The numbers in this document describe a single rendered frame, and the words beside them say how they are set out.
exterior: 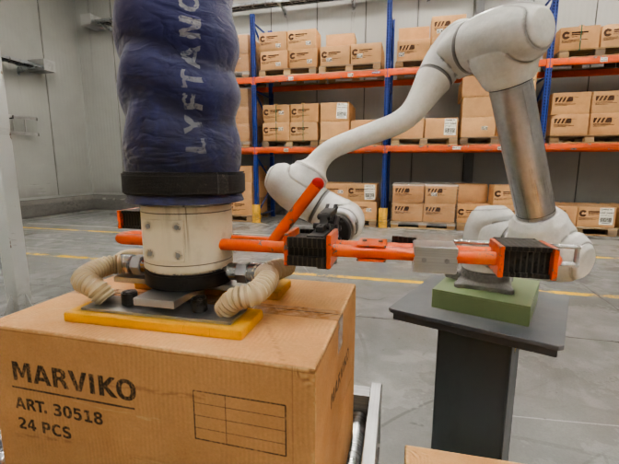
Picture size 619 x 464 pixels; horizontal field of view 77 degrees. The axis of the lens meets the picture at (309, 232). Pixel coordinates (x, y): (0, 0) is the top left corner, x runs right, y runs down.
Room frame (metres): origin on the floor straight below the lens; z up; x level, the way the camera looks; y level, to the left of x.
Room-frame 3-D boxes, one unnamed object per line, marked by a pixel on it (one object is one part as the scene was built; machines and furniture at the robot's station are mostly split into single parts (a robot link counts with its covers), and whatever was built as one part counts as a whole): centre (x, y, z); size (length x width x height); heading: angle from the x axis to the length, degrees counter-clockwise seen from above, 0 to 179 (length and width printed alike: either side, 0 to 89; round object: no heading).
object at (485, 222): (1.29, -0.61, 0.98); 0.18 x 0.16 x 0.22; 26
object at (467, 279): (1.31, -0.59, 0.85); 0.22 x 0.18 x 0.06; 63
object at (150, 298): (0.75, 0.24, 1.01); 0.34 x 0.25 x 0.06; 77
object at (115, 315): (0.66, 0.26, 0.97); 0.34 x 0.10 x 0.05; 77
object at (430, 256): (0.65, -0.21, 1.07); 0.07 x 0.07 x 0.04; 77
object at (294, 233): (0.70, 0.00, 1.08); 0.10 x 0.08 x 0.06; 167
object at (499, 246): (0.61, -0.34, 1.08); 0.08 x 0.07 x 0.05; 77
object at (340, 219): (0.85, -0.05, 1.08); 0.09 x 0.07 x 0.08; 167
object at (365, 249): (0.82, 0.02, 1.08); 0.93 x 0.30 x 0.04; 77
